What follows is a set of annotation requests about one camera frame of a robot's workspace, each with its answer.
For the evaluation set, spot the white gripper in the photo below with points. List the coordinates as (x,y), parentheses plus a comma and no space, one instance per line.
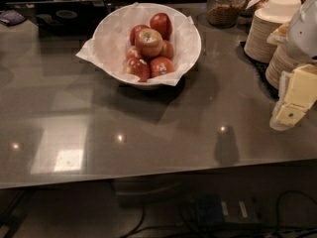
(303,34)

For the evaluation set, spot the red-yellow apple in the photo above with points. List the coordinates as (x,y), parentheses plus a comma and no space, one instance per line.
(148,42)

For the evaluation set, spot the right middle red apple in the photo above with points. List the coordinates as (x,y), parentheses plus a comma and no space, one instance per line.
(167,50)

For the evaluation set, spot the red apple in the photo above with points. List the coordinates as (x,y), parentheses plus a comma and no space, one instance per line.
(134,32)
(162,24)
(139,68)
(167,50)
(133,53)

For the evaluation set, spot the front right stickered apple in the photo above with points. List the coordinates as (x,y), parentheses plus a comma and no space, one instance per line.
(161,66)

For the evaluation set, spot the back right red apple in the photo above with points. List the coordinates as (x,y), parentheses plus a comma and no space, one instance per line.
(162,24)

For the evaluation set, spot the front left red apple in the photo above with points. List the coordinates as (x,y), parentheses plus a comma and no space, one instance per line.
(139,68)

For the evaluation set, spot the back left red apple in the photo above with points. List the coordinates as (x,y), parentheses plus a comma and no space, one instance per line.
(134,32)

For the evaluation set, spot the left middle red apple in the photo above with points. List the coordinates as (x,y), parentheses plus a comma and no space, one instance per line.
(133,53)

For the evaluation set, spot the white bowl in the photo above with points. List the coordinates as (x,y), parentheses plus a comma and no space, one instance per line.
(109,40)

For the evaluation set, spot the front stack paper plates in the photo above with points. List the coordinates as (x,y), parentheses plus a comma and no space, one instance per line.
(279,63)

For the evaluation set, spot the stack paper plates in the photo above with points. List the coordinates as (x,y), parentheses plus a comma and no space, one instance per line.
(279,63)
(266,19)

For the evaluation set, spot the black rubber mat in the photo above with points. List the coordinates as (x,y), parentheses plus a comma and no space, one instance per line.
(260,68)

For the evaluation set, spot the rear stack paper plates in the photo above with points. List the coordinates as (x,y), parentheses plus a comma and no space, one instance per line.
(266,19)

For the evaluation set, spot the glass jar with granola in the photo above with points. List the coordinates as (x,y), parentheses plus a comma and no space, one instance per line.
(224,13)

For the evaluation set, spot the dark power box under table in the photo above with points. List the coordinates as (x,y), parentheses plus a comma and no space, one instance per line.
(213,210)

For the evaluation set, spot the black laptop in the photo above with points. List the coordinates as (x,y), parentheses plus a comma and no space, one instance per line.
(63,17)

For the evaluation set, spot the dark blue wallet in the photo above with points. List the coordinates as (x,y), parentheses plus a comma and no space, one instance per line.
(11,18)

